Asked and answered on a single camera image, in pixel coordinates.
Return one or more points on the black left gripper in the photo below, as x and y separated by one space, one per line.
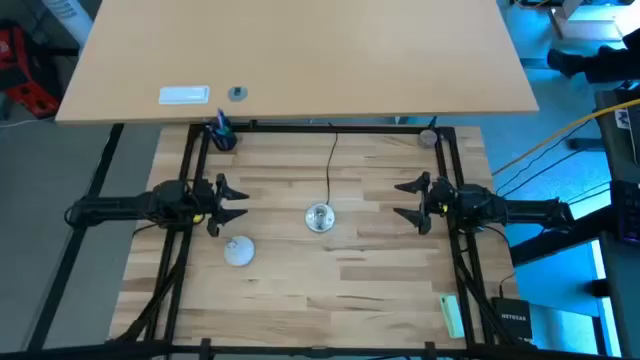
206 192

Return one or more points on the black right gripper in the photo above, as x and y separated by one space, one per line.
437 200

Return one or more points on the white lightbulb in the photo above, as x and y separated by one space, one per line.
239 251

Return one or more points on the chrome lamp socket base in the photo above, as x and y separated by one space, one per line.
320 218

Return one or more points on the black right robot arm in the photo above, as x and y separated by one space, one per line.
530 210

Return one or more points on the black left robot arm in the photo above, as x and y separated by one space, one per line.
115 206

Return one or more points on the green marker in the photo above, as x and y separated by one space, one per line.
228 132

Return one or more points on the blue pen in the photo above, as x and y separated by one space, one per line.
220 120

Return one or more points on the grey round desk grommet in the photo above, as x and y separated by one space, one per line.
237 93

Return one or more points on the white rectangular box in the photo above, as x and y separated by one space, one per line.
184 94

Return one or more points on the light green block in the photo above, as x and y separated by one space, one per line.
451 316

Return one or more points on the black floor strip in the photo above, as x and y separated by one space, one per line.
75 240

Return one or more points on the beige wooden desk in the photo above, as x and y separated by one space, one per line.
300 55

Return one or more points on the black electronic device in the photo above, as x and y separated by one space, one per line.
627 210

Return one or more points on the person's leg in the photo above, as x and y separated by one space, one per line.
600 62

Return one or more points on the red tool case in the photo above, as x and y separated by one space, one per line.
22 70

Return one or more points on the cardboard box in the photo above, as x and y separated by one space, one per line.
590 20

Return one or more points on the black metal table frame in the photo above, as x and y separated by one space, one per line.
300 128

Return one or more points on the black Netgear network switch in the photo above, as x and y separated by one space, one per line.
514 319

